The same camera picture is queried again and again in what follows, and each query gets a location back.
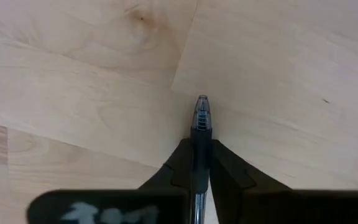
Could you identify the black ballpoint pen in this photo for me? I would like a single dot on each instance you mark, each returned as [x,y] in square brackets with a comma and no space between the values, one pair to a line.
[201,149]

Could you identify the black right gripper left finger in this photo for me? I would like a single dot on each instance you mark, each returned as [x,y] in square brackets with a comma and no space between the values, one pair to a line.
[179,171]

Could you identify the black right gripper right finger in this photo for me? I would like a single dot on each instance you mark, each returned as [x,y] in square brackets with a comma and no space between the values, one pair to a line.
[228,180]

